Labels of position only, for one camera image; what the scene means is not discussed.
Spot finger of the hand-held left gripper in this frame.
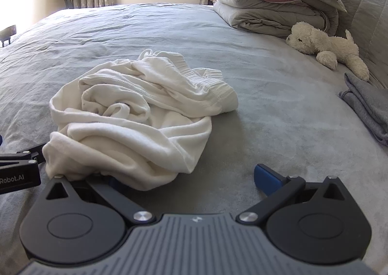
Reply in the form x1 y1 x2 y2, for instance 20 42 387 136
16 142 47 162

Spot white plush dog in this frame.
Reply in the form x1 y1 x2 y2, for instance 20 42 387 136
286 21 370 82

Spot folded grey cloth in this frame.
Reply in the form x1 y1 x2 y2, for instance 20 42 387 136
339 73 388 146

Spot black device on stand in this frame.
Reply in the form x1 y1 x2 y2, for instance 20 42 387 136
0 24 17 48

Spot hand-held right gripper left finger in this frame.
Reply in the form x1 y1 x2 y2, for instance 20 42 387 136
45 174 155 227

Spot folded grey quilt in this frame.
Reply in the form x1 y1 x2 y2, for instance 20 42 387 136
213 0 339 36

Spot grey quilted headboard cover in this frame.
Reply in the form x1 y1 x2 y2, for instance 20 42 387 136
315 0 388 88

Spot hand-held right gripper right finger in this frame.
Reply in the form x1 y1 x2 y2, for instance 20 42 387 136
236 164 350 228

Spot white pants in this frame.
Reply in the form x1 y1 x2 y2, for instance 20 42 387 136
42 49 239 191

